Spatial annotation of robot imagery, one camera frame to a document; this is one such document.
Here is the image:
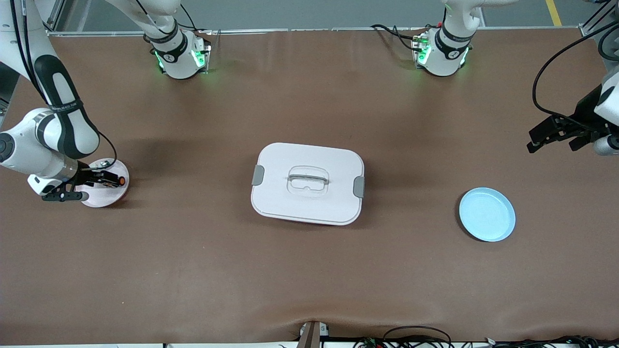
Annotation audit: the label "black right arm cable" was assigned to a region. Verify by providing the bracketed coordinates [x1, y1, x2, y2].
[97, 130, 118, 167]

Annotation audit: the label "brown table mat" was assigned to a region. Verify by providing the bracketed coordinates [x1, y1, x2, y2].
[0, 28, 619, 345]

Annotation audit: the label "black cable bundle green connector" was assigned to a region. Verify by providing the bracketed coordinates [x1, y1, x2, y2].
[353, 325, 455, 348]

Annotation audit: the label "black arm base cable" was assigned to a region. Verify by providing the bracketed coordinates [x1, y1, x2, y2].
[370, 23, 428, 53]

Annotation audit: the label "white lidded box grey clips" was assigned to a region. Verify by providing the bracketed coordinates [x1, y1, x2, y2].
[251, 142, 365, 226]

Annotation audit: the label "light blue round plate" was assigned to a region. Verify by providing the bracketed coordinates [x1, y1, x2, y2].
[458, 187, 516, 243]

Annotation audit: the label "pink round plate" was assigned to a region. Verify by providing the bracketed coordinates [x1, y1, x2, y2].
[76, 158, 130, 208]

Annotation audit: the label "aluminium frame post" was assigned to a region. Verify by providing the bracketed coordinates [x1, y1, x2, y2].
[579, 0, 619, 38]

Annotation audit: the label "grey metal table bracket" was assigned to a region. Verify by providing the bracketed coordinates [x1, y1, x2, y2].
[297, 320, 330, 348]

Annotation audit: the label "aluminium table edge rail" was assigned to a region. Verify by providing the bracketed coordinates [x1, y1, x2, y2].
[46, 27, 581, 37]

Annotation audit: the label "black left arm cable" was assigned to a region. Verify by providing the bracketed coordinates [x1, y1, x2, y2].
[532, 22, 619, 131]

